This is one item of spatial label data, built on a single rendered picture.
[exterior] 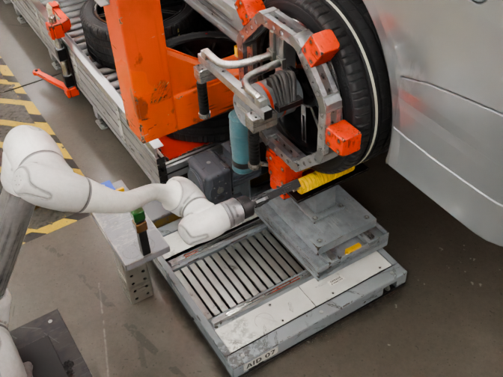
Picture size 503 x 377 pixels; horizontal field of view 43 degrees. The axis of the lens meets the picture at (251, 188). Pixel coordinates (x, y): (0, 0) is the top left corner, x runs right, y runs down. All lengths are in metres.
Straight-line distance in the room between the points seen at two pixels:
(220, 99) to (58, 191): 1.15
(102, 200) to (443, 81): 0.97
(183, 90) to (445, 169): 1.15
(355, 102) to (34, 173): 0.97
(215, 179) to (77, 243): 0.76
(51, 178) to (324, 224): 1.29
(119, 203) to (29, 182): 0.27
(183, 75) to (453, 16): 1.20
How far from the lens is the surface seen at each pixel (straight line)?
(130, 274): 2.58
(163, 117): 2.58
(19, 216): 1.93
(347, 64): 2.00
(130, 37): 2.37
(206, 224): 2.02
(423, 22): 1.80
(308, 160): 2.21
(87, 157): 3.47
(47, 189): 1.69
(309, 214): 2.66
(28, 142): 1.81
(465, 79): 1.74
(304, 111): 2.33
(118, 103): 3.12
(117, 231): 2.37
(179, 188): 2.10
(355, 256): 2.66
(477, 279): 2.85
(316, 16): 2.06
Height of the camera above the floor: 2.10
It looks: 42 degrees down
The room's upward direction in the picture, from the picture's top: 3 degrees counter-clockwise
